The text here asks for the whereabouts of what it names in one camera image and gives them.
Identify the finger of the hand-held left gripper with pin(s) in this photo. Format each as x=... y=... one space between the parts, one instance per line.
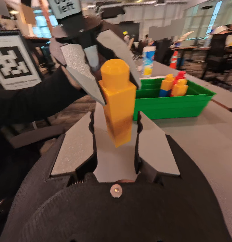
x=125 y=55
x=80 y=68

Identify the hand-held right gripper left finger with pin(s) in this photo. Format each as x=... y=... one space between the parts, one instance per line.
x=74 y=151

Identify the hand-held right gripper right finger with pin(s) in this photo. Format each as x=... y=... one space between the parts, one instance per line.
x=157 y=151

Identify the blue mega block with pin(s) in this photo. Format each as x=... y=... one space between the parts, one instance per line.
x=164 y=93

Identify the red mega block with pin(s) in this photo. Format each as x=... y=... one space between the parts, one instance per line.
x=180 y=75

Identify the person's left forearm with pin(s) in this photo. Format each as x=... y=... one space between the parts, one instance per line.
x=33 y=102

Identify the blue white wipes canister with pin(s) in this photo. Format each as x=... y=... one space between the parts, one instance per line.
x=148 y=60

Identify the green plastic bin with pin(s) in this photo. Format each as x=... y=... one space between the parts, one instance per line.
x=172 y=106

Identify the orange traffic cone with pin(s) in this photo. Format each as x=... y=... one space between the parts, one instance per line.
x=174 y=59

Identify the framed marker sign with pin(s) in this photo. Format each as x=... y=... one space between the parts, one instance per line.
x=14 y=60

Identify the black office chair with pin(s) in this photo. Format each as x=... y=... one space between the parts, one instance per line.
x=216 y=53

